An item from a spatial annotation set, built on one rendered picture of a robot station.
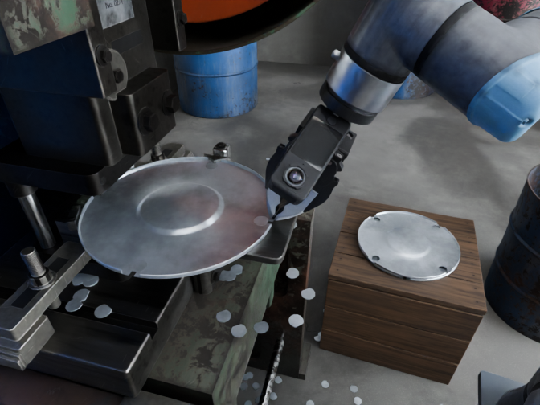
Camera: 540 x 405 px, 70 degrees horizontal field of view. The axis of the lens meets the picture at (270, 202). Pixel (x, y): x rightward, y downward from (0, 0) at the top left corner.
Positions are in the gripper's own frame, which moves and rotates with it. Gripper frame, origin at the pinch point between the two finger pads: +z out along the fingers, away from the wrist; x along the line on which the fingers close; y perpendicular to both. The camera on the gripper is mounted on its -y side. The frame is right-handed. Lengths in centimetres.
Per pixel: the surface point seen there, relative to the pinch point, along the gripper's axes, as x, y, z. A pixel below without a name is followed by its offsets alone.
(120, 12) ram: 27.7, -1.2, -15.3
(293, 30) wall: 68, 321, 87
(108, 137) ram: 21.9, -8.8, -4.5
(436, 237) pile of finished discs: -46, 59, 26
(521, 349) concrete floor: -93, 57, 44
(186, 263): 6.5, -11.8, 4.3
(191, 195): 12.6, 0.8, 6.5
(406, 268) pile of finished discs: -39, 42, 30
